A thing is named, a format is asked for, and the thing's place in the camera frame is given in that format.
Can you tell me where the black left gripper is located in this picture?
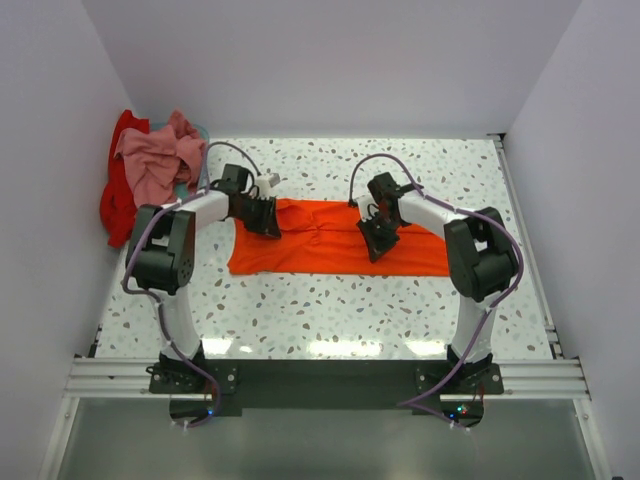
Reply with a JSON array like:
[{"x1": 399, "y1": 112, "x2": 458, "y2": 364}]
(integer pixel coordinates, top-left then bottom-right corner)
[{"x1": 233, "y1": 194, "x2": 281, "y2": 238}]

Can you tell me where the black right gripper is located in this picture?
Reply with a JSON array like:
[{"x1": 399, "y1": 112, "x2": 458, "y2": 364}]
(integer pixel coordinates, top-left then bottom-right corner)
[{"x1": 356, "y1": 212, "x2": 402, "y2": 263}]

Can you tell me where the orange t shirt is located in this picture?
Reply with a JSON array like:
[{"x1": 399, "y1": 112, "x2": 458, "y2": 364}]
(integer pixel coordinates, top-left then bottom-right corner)
[{"x1": 228, "y1": 198, "x2": 449, "y2": 277}]

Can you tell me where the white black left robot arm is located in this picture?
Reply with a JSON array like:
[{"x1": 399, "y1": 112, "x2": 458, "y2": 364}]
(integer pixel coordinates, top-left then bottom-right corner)
[{"x1": 121, "y1": 164, "x2": 281, "y2": 398}]

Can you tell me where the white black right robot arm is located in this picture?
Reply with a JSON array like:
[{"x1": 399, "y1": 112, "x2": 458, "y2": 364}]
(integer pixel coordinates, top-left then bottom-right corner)
[{"x1": 348, "y1": 173, "x2": 524, "y2": 400}]

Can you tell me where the teal laundry basket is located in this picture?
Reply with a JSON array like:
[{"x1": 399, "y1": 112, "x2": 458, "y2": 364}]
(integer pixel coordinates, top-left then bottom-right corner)
[{"x1": 146, "y1": 120, "x2": 208, "y2": 201}]

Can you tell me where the pink t shirt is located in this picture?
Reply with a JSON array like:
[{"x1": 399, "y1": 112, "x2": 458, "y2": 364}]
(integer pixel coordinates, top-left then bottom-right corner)
[{"x1": 115, "y1": 110, "x2": 206, "y2": 207}]

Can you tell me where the red t shirt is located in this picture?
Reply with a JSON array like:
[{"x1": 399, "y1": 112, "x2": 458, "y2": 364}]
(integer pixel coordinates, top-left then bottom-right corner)
[{"x1": 99, "y1": 110, "x2": 175, "y2": 248}]

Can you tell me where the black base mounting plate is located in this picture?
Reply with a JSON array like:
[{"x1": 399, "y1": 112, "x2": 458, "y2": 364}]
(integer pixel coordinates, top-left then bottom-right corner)
[{"x1": 146, "y1": 359, "x2": 505, "y2": 426}]

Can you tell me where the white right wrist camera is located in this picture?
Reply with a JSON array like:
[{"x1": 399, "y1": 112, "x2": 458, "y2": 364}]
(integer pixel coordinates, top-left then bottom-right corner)
[{"x1": 348, "y1": 195, "x2": 376, "y2": 221}]

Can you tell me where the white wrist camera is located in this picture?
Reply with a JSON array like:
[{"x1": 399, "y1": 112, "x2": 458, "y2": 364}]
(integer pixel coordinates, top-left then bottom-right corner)
[
  {"x1": 255, "y1": 173, "x2": 281, "y2": 197},
  {"x1": 348, "y1": 195, "x2": 376, "y2": 221}
]

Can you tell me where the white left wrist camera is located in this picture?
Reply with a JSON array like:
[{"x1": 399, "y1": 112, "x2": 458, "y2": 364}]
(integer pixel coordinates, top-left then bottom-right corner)
[{"x1": 255, "y1": 173, "x2": 281, "y2": 197}]

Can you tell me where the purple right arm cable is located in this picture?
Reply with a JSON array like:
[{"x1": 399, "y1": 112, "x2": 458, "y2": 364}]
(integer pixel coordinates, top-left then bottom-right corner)
[{"x1": 347, "y1": 153, "x2": 525, "y2": 419}]

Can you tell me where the aluminium front frame rail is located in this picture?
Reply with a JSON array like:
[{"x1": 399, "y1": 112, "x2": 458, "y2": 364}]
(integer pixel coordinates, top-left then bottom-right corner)
[{"x1": 64, "y1": 358, "x2": 590, "y2": 399}]

